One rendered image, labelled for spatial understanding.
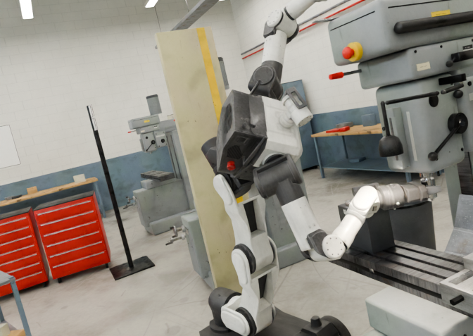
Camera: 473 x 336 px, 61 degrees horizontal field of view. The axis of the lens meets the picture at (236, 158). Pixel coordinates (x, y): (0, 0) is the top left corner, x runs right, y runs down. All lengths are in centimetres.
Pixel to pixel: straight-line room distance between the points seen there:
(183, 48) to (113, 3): 784
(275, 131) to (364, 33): 43
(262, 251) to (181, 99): 146
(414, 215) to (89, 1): 892
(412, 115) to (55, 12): 961
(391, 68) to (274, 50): 49
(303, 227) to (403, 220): 223
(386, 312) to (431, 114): 72
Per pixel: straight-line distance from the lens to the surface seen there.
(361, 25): 138
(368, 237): 185
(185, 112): 288
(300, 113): 140
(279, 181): 134
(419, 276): 166
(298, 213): 133
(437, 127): 148
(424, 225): 358
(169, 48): 293
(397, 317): 161
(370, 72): 150
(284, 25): 173
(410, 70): 139
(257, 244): 178
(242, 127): 137
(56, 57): 1025
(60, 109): 1006
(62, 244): 565
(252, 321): 198
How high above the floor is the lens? 166
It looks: 7 degrees down
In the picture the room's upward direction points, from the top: 13 degrees counter-clockwise
